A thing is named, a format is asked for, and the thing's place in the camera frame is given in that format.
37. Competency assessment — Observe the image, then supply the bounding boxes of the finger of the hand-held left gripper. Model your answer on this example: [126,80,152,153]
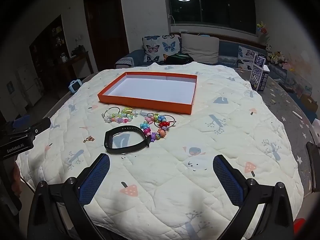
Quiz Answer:
[11,115,31,129]
[15,117,52,140]

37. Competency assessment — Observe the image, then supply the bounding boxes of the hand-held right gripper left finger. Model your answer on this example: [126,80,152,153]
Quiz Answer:
[27,153,111,240]

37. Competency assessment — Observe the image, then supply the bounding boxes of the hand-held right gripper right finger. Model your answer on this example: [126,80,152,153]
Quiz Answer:
[212,154,294,240]

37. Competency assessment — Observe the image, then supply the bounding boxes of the black wristband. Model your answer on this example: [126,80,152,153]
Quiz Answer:
[104,125,150,154]

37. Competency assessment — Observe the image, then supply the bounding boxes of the pastel bead bracelet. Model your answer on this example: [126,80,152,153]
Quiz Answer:
[101,107,139,124]

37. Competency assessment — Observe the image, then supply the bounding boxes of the colourful candy bead bracelet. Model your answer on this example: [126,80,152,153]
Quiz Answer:
[140,114,167,142]

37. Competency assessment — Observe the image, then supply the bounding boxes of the silver hoop earring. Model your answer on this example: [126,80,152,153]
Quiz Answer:
[105,106,120,117]
[154,114,177,128]

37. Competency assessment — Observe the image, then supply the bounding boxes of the orange box tray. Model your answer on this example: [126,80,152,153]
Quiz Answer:
[97,71,198,115]

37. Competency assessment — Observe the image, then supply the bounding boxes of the white cabinet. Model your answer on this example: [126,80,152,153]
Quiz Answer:
[15,64,43,107]

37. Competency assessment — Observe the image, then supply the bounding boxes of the white quilted printed blanket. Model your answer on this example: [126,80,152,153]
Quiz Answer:
[16,62,304,240]

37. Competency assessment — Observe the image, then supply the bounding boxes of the dark wooden side table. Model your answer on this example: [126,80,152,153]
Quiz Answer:
[59,51,94,85]

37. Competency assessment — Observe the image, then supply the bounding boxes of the blue white printed box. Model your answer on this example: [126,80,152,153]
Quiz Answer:
[249,54,270,93]

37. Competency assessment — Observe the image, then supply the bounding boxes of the dark wooden door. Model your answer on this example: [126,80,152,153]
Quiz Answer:
[83,0,129,73]

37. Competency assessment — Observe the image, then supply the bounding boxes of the small butterfly print pillow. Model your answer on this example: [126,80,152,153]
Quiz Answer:
[236,45,260,70]

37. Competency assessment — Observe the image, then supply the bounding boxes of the blue sofa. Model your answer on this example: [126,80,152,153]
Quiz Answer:
[114,34,313,98]

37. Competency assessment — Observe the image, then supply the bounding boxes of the black backpack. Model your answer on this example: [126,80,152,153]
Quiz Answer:
[164,53,195,65]

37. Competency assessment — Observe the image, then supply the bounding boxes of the plush toys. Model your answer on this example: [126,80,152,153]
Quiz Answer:
[265,44,288,67]

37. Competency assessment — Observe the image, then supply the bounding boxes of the beige pillow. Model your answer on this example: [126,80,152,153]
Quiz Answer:
[180,33,220,65]

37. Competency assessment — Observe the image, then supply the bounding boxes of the large butterfly print pillow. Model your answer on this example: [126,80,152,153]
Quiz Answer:
[142,34,181,64]

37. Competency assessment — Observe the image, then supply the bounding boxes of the colourful pinwheel toy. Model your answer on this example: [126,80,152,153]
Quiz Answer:
[256,21,269,37]

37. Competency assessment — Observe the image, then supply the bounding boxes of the dark window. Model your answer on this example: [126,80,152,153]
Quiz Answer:
[166,0,257,34]

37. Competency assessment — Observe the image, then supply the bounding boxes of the blue toy camera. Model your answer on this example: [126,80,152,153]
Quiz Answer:
[69,79,81,94]

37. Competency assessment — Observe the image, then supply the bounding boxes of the dark wall shelf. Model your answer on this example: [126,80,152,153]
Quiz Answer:
[29,15,67,80]

